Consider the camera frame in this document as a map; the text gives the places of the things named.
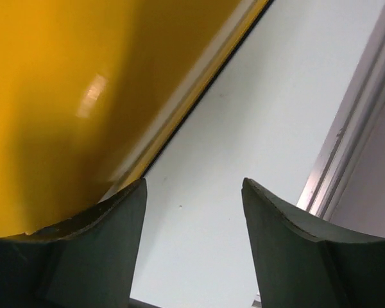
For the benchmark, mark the yellow Pikachu hard-shell suitcase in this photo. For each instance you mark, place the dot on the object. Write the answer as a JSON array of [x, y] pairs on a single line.
[[89, 91]]

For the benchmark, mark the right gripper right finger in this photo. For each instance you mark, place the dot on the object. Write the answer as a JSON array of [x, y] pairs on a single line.
[[303, 261]]

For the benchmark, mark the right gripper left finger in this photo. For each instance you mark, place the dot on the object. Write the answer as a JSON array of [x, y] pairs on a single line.
[[94, 252]]

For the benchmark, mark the aluminium frame rail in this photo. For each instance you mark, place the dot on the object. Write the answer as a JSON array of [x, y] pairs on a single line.
[[352, 125]]

